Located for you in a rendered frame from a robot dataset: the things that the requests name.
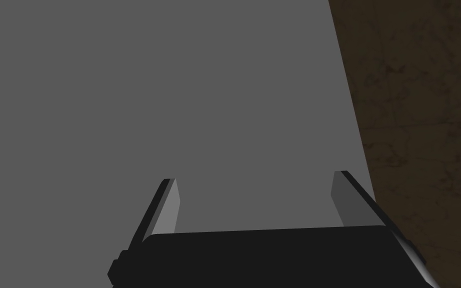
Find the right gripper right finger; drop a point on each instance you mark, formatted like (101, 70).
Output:
(354, 206)

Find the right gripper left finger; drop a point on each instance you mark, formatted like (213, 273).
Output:
(163, 214)

